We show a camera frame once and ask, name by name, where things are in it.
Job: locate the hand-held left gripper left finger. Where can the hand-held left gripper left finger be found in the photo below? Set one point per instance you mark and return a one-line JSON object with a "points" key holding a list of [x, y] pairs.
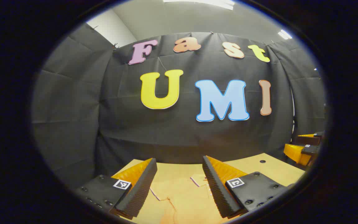
{"points": [[138, 189]]}

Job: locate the long ceiling light panel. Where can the long ceiling light panel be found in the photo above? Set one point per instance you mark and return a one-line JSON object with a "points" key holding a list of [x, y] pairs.
{"points": [[216, 3]]}

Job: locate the orange polo T-shirt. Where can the orange polo T-shirt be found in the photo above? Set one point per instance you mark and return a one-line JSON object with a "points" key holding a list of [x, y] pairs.
{"points": [[185, 205]]}

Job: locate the small ceiling light panel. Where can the small ceiling light panel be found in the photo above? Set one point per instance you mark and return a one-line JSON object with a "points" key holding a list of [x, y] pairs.
{"points": [[285, 34]]}

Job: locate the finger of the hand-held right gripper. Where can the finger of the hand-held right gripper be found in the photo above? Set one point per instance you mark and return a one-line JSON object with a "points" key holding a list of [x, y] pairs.
{"points": [[311, 150], [308, 140]]}

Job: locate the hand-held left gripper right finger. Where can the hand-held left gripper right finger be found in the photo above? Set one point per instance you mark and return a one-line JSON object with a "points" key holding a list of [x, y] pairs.
{"points": [[218, 189]]}

